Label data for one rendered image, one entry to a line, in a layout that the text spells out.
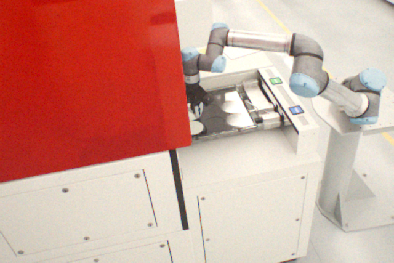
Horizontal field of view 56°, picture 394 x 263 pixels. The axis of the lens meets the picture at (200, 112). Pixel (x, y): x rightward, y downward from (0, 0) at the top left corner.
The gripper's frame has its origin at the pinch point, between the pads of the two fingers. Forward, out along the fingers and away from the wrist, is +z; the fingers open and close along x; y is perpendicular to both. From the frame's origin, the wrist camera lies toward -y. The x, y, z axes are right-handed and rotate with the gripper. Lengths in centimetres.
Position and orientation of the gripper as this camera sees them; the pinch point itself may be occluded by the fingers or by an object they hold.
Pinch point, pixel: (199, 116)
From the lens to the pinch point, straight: 178.9
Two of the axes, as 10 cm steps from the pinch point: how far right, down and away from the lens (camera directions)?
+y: -7.9, -3.2, 5.2
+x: -6.1, 5.1, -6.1
